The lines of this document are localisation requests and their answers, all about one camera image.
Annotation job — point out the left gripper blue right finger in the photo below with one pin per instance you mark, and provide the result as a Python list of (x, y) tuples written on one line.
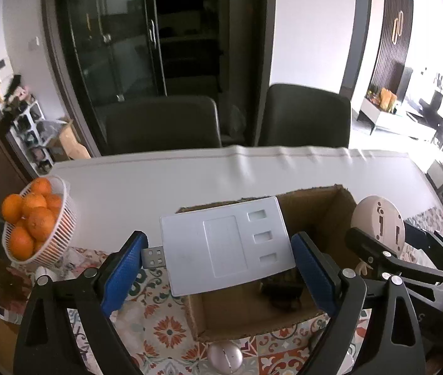
[(319, 272)]

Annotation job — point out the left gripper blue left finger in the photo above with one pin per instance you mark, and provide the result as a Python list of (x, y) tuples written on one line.
[(119, 271)]

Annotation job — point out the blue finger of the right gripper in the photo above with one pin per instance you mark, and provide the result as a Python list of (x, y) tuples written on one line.
[(369, 250), (420, 239)]

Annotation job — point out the beige round device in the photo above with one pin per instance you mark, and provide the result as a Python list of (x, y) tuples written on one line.
[(380, 218)]

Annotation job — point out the white card reader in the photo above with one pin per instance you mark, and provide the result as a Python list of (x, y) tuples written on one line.
[(221, 247)]

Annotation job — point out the patterned tablecloth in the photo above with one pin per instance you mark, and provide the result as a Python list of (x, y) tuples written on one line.
[(46, 344)]

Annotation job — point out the white fruit basket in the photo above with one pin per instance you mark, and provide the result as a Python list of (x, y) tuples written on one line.
[(21, 248)]

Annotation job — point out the brown cardboard box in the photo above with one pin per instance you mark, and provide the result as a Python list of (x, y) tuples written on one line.
[(240, 311)]

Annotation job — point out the orange fruit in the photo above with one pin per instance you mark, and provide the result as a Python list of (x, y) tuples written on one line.
[(11, 208), (40, 223), (41, 186)]

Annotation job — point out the white tv console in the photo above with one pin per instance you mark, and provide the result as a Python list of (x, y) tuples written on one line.
[(402, 123)]

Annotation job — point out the right dark chair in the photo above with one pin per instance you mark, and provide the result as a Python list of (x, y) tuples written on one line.
[(301, 116)]

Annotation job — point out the dark chair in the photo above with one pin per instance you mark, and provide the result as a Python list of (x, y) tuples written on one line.
[(301, 116), (166, 123)]

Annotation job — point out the left dark chair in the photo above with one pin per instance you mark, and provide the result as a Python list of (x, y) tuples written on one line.
[(166, 123)]

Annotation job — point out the white shoe shelf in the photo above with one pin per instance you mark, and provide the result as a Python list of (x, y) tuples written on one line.
[(30, 130)]

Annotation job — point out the dark glass door cabinet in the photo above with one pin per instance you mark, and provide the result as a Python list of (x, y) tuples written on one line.
[(108, 54)]

